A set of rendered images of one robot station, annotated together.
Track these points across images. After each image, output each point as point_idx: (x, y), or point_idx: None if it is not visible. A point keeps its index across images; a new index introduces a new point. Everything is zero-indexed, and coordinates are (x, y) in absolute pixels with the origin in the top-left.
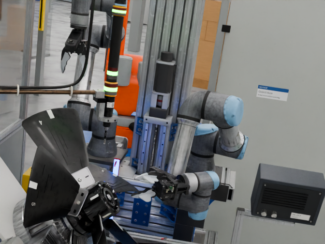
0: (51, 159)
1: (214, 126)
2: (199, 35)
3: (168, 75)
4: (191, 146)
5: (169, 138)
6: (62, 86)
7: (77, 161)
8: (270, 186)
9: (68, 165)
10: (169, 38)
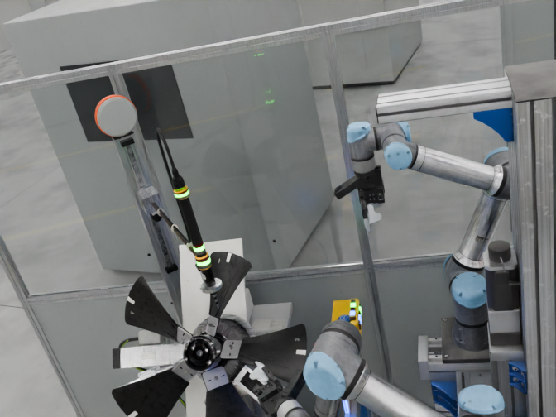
0: (147, 291)
1: (478, 404)
2: None
3: (486, 281)
4: None
5: (511, 381)
6: (184, 240)
7: (216, 309)
8: None
9: (213, 308)
10: (515, 223)
